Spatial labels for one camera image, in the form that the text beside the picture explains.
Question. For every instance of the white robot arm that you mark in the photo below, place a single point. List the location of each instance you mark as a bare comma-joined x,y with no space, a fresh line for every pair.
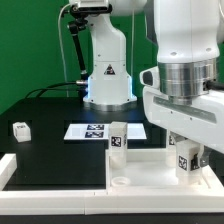
180,93

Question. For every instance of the white sheet with tags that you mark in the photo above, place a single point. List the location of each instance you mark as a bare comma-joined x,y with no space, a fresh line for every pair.
135,131

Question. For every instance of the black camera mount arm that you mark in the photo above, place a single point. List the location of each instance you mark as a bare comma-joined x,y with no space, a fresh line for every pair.
75,27

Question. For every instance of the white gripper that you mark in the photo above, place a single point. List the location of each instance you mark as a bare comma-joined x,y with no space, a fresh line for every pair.
202,121

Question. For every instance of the white square table top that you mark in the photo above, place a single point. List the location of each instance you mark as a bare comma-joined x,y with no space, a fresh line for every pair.
158,169

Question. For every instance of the white U-shaped fence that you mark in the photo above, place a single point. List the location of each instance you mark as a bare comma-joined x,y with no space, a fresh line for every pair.
105,201

